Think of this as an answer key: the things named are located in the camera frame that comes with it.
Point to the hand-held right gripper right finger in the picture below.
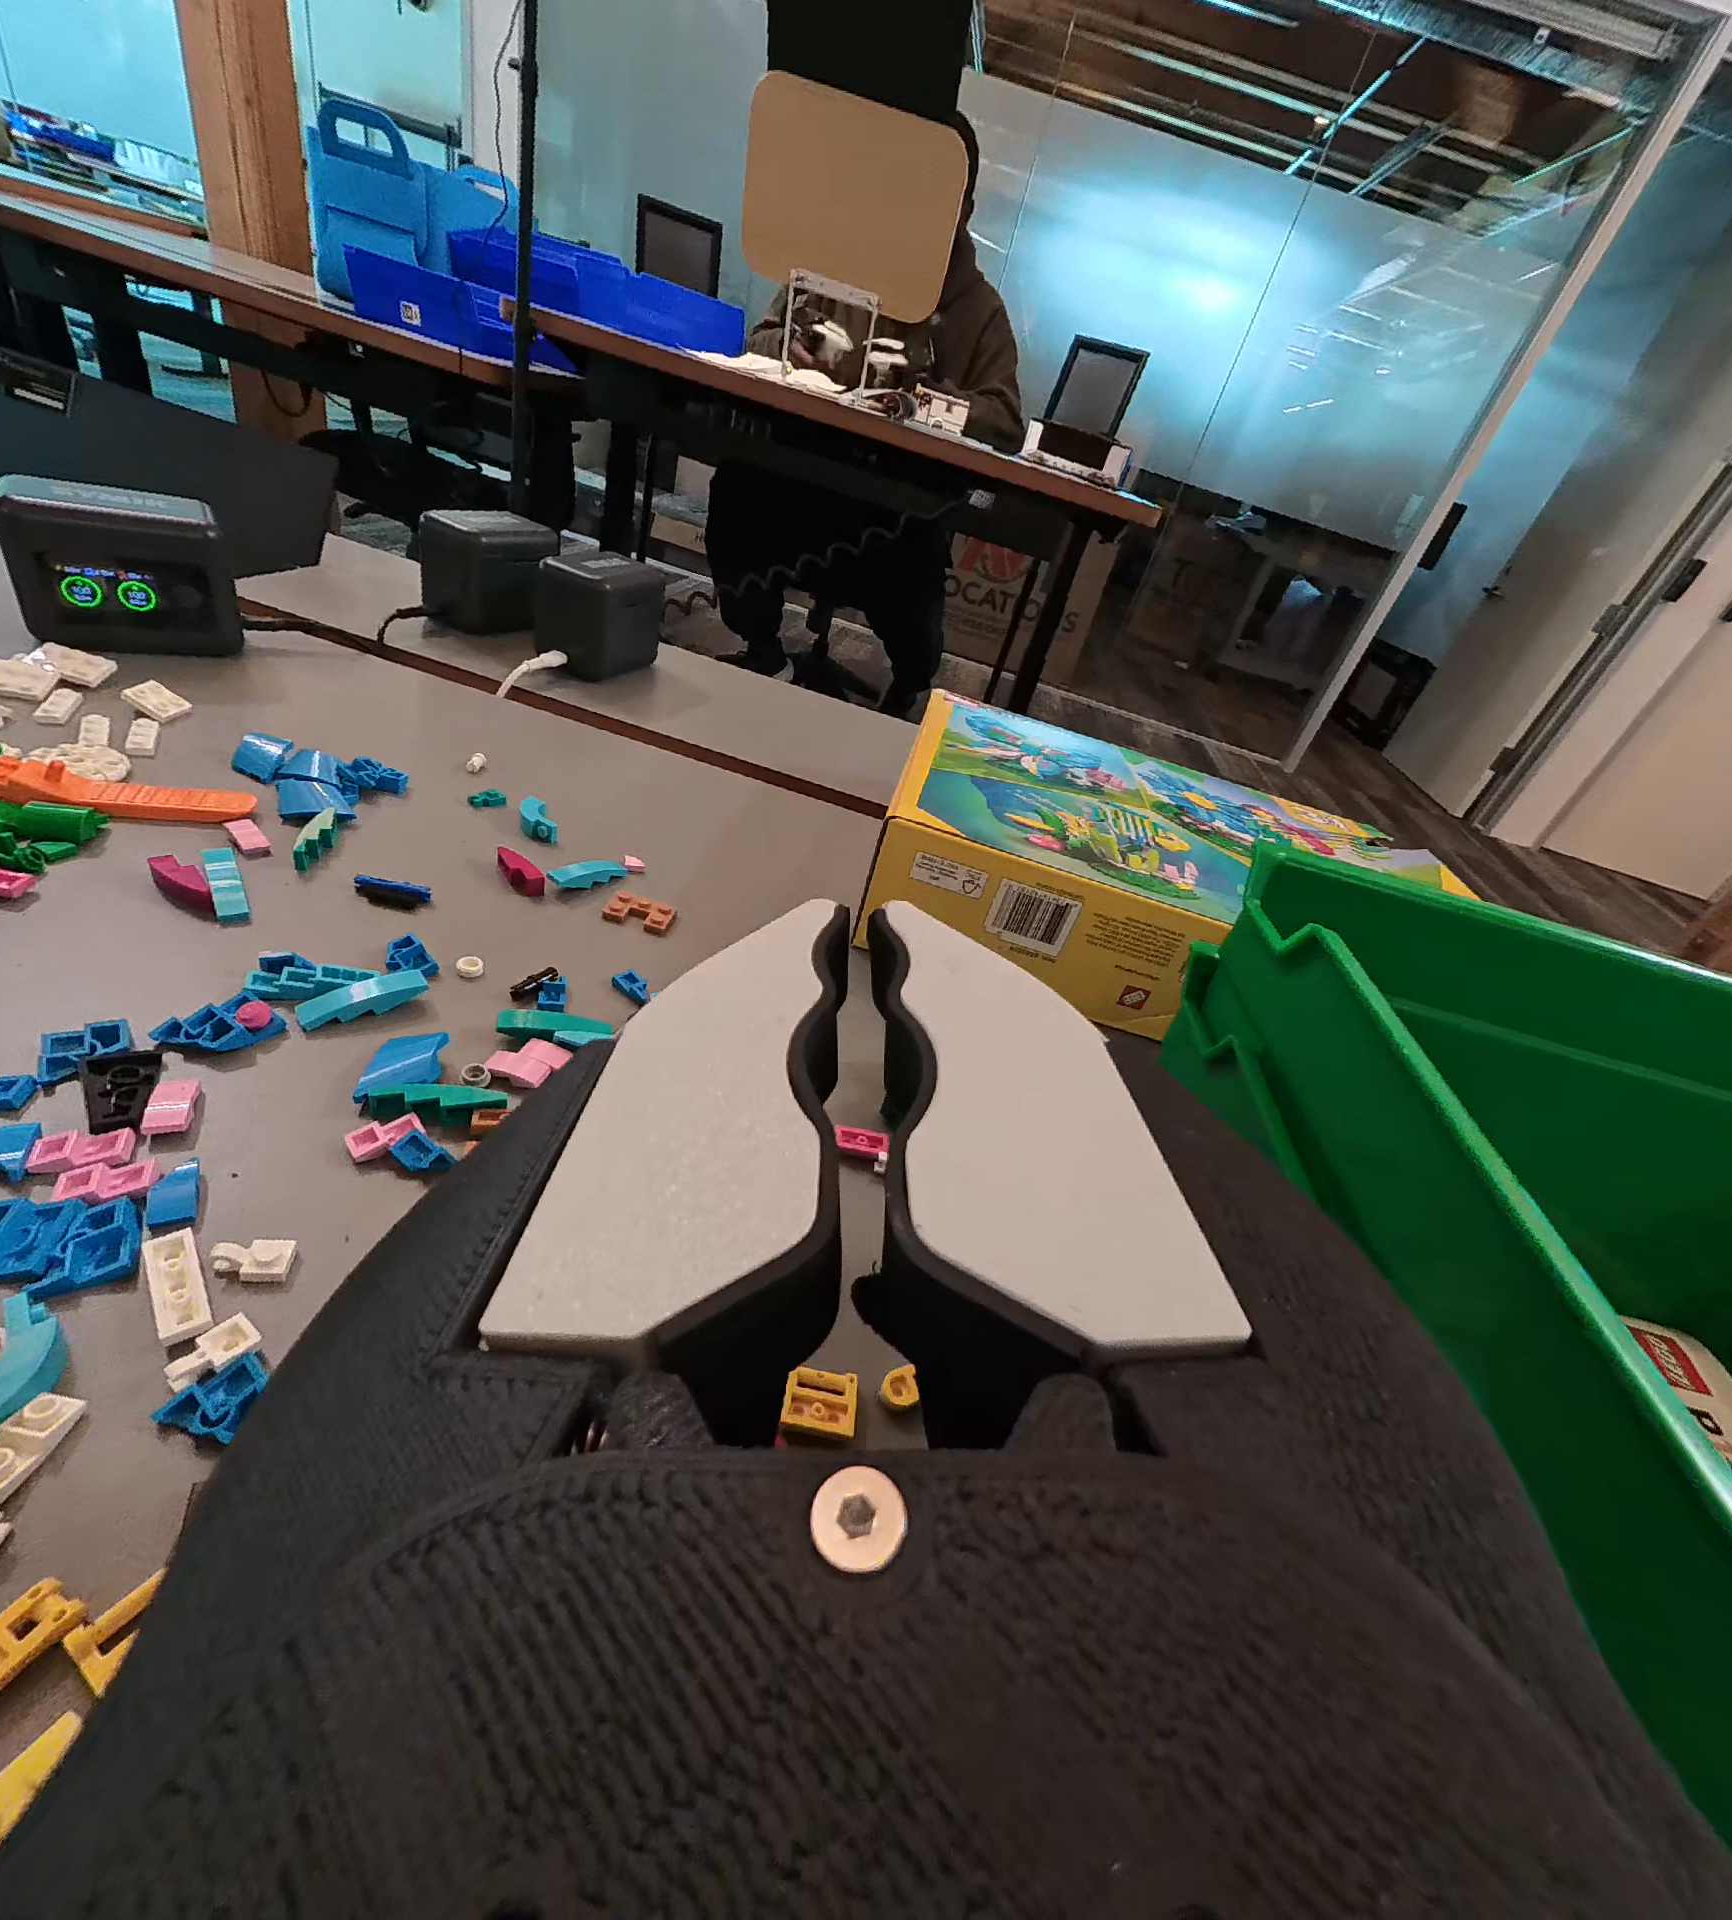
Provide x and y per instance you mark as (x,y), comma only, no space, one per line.
(1061,1185)

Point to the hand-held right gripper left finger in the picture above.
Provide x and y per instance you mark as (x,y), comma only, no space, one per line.
(670,1171)

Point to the grey desk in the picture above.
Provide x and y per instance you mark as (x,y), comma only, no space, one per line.
(747,833)

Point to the brown toy brick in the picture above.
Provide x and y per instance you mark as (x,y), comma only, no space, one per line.
(638,911)

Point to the yellow toy brick box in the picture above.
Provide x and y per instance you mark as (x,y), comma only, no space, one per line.
(986,900)

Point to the scattered teal toy bricks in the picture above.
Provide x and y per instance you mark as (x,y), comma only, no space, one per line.
(357,999)

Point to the green plastic bin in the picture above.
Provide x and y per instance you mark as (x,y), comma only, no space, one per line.
(1557,1141)

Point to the black toy brick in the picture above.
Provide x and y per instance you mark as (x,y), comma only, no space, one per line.
(124,1089)

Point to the cardboard box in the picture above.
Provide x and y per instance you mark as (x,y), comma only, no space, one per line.
(1046,615)

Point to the scattered pink toy bricks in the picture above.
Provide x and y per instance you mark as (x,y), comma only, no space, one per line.
(94,1154)

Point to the scattered blue toy bricks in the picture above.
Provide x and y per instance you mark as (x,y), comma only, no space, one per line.
(10,1238)

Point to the orange brick separator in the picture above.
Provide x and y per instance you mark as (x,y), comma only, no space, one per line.
(117,792)

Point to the pile of white toy bricks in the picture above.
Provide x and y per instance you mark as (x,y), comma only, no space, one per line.
(10,683)

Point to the black power station with display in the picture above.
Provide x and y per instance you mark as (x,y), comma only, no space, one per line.
(117,554)

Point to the blue plastic bins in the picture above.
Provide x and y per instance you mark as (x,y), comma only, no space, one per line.
(597,301)

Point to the long wooden table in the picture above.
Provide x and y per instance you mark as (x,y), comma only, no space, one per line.
(280,308)

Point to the black pole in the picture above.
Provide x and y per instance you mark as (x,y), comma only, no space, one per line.
(525,225)

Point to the black picture frame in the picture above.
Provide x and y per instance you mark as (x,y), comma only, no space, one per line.
(679,248)
(1097,386)

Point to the wooden post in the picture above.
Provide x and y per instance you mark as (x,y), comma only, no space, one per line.
(258,195)

